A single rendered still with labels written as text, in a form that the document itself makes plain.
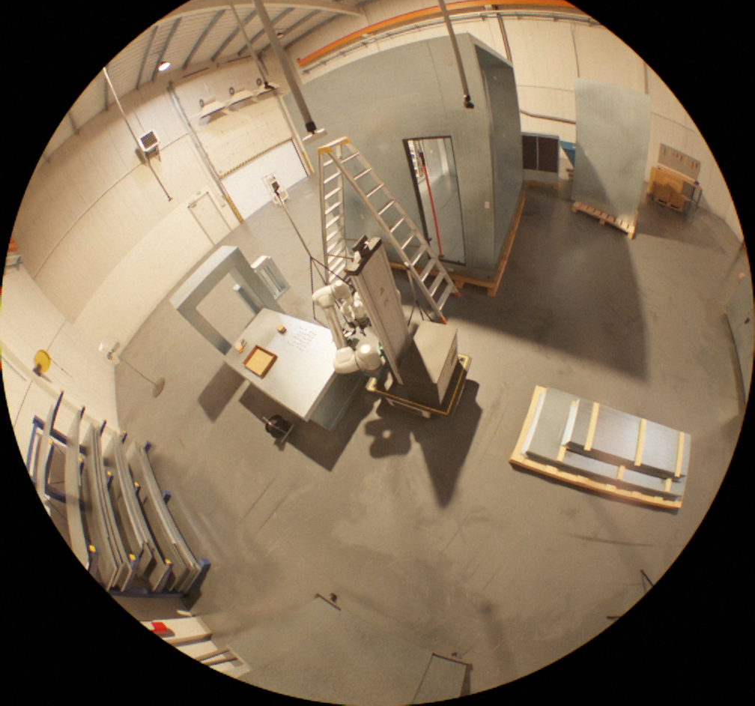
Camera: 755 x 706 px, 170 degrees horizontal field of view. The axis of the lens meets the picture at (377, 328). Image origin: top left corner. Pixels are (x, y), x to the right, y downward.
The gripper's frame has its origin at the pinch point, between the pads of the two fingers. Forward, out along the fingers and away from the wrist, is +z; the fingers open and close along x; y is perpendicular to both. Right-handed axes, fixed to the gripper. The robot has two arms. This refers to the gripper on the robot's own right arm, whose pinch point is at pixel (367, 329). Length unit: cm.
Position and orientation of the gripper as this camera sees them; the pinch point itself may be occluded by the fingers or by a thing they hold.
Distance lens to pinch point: 260.4
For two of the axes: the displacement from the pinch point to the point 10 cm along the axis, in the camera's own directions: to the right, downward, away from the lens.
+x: 4.4, -7.6, 4.7
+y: 8.6, 2.0, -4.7
